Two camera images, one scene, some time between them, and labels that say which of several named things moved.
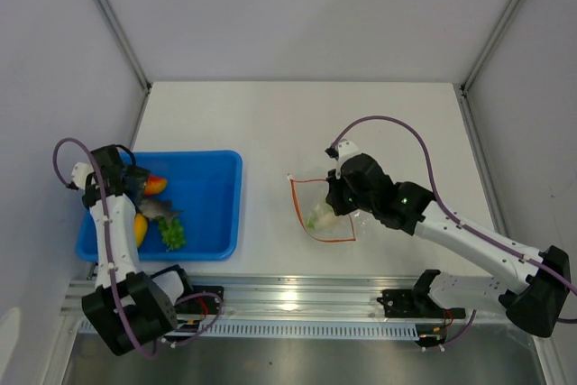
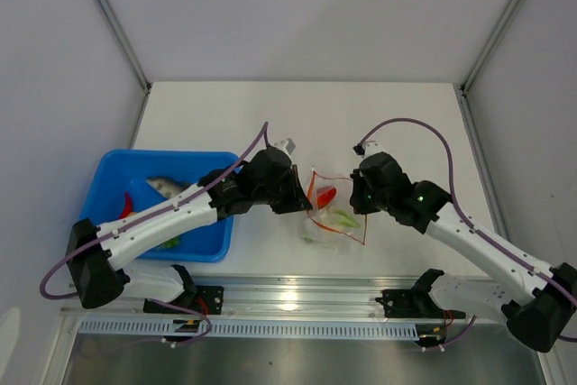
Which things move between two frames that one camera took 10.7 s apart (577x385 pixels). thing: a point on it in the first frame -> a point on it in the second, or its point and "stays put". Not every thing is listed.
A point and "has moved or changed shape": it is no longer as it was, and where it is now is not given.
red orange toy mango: [155, 185] -> [325, 196]
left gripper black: [139, 178] -> [297, 200]
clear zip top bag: [317, 218] has moved or changed shape
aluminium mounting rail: [262, 297] stays put
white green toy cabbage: [321, 217] has moved or changed shape
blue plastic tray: [206, 187] stays put
